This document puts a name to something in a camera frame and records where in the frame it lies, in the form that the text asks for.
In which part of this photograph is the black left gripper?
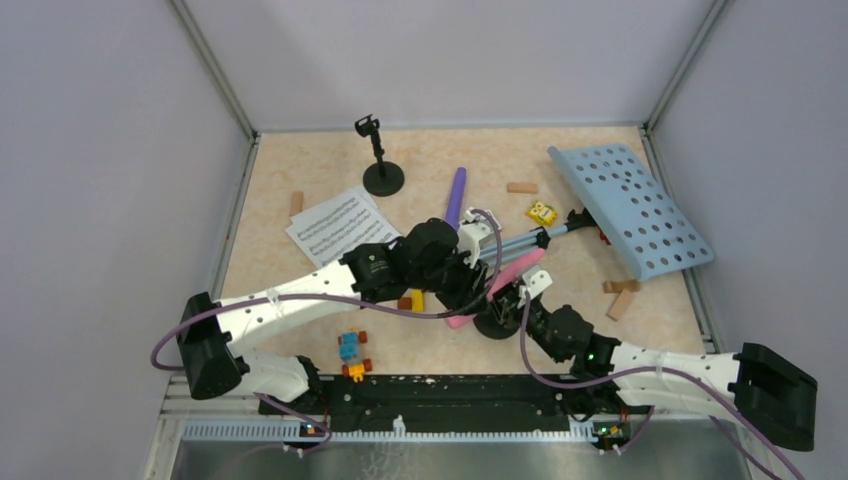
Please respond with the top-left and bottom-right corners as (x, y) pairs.
(409, 243), (490, 316)

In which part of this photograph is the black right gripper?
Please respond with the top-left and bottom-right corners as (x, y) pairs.
(486, 280), (566, 363)

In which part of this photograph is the black microphone stand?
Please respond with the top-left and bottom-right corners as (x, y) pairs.
(354, 114), (405, 197)
(473, 284), (525, 340)

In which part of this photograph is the pink toy microphone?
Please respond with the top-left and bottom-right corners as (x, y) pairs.
(444, 247), (546, 329)

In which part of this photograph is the purple toy microphone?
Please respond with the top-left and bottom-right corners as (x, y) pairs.
(444, 167), (467, 229)

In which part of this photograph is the light blue music stand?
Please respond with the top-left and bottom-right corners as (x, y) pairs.
(476, 143), (717, 282)

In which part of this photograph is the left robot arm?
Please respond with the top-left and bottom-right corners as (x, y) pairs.
(176, 218), (498, 414)

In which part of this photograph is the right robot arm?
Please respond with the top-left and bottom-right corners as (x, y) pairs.
(474, 286), (818, 452)

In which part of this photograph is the yellow wooden block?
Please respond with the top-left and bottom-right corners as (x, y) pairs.
(410, 289), (426, 313)

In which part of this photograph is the blue playing card box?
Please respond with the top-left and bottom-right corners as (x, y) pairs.
(463, 208), (502, 232)

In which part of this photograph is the wooden block right side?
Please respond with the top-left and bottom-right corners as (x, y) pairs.
(606, 290), (635, 321)

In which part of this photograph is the yellow owl number block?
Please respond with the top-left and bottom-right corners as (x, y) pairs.
(525, 201), (558, 227)

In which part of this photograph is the blue toy brick car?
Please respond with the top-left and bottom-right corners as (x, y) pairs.
(337, 329), (373, 383)

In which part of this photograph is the light wooden block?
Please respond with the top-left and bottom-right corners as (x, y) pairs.
(506, 182), (538, 194)

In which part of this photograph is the wooden block far left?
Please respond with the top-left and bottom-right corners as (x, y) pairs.
(289, 191), (304, 217)

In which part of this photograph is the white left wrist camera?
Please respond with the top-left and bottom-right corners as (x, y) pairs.
(457, 209), (498, 268)

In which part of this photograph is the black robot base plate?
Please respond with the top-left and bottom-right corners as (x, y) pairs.
(259, 375), (648, 434)

